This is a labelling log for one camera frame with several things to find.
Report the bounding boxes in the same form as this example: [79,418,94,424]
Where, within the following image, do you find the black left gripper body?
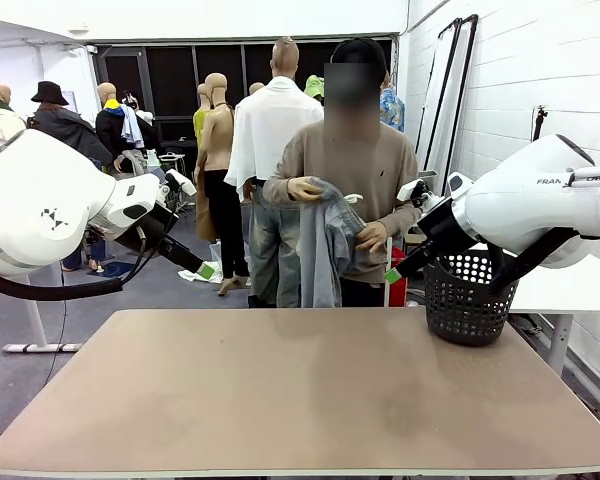
[115,202,180,255]

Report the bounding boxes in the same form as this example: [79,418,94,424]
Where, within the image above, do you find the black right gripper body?
[418,198,469,247]

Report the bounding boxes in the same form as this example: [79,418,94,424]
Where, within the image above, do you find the black perforated plastic basket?
[422,252,521,347]

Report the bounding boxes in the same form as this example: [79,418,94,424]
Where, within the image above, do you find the grey training pants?
[299,177,366,309]

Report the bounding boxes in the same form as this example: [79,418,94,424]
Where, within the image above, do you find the person's right forearm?
[262,174,294,204]

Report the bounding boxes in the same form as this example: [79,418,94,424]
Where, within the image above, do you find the person's left forearm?
[379,202,424,239]

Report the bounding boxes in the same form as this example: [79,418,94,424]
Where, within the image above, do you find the person's left hand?
[355,221,389,254]

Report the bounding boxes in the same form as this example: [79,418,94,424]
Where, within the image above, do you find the person's right hand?
[287,175,326,204]

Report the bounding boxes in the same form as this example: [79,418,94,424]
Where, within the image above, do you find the white cloth on floor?
[178,259,224,285]

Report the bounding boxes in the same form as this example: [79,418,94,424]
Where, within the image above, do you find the red box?
[383,247,409,307]

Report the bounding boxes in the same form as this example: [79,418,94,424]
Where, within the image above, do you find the small white background table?
[158,152,187,184]

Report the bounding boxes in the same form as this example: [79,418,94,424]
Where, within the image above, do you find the blue jeans half mannequin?
[61,238,106,274]

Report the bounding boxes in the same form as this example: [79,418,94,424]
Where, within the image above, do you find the person in beige sweater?
[262,37,424,309]

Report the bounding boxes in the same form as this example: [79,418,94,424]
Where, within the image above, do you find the mannequin with yellow collar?
[95,82,146,174]

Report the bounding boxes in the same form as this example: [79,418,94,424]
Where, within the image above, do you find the mannequin with yellow top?
[193,83,214,149]

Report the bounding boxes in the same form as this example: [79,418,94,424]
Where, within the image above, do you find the bare mannequin with black trousers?
[194,73,251,297]

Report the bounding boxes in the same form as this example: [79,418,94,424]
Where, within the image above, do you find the blue floral shirt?
[379,82,406,134]

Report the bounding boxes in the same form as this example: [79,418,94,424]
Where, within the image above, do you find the mannequin with black hat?
[27,80,114,166]

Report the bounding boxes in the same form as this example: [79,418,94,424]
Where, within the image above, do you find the black framed white board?
[415,17,464,176]

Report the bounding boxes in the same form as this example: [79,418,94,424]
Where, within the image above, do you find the white table stand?
[2,264,84,354]

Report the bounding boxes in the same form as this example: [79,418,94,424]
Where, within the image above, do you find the white side table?
[509,239,600,376]

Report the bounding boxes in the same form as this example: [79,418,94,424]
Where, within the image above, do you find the mannequin with white shawl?
[224,37,326,307]

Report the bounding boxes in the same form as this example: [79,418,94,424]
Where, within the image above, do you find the black cap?
[331,37,387,69]

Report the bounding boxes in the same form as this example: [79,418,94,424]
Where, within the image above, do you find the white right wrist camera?
[397,177,444,209]

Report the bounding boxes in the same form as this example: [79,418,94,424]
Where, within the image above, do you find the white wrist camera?
[397,177,444,209]
[164,168,197,197]

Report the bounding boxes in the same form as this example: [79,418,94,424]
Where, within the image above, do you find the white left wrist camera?
[164,168,197,197]

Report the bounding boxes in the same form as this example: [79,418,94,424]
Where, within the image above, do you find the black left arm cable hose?
[0,227,151,302]

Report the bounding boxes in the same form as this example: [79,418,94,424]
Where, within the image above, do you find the black metal frame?
[429,13,480,174]

